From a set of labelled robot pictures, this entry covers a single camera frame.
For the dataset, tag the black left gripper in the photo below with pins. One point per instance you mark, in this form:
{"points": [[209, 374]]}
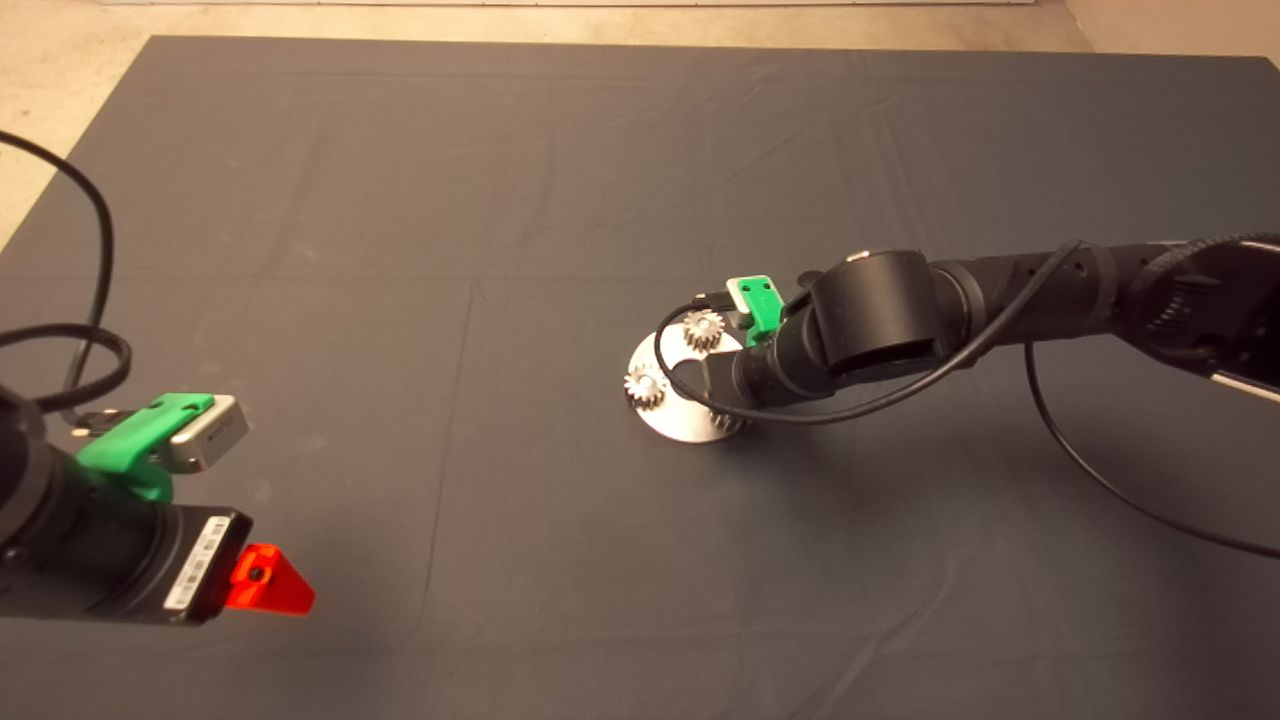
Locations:
{"points": [[190, 567]]}

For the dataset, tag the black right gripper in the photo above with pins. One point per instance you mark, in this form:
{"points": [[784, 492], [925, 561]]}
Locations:
{"points": [[765, 375]]}

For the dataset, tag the larger steel gear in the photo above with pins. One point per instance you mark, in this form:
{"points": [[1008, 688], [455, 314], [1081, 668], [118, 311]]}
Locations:
{"points": [[728, 423]]}

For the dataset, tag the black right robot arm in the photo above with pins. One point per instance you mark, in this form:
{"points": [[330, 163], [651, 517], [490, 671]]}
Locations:
{"points": [[1000, 290]]}

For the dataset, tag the small steel gear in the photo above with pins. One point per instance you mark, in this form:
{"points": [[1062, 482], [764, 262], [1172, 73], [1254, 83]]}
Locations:
{"points": [[703, 331], [645, 385]]}

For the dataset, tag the round metal plate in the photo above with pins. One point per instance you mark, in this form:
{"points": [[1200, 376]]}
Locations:
{"points": [[680, 422]]}

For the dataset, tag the dark grey table cloth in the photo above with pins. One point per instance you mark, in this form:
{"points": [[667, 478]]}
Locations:
{"points": [[500, 200]]}

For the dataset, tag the green right camera mount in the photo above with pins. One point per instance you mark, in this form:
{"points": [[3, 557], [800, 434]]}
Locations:
{"points": [[765, 303]]}

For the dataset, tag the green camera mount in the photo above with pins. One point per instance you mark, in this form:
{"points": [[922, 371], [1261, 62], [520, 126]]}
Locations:
{"points": [[765, 303], [130, 443]]}

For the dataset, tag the silver right camera box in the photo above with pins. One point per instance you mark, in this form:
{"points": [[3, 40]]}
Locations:
{"points": [[740, 297]]}

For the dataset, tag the silver camera box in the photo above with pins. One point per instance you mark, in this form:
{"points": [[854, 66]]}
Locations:
{"points": [[212, 432], [740, 297]]}

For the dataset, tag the silver left camera box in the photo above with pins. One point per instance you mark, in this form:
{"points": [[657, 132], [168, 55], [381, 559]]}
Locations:
{"points": [[212, 432]]}

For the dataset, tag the green left camera mount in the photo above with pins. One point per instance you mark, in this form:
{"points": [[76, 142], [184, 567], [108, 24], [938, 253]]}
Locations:
{"points": [[130, 443]]}

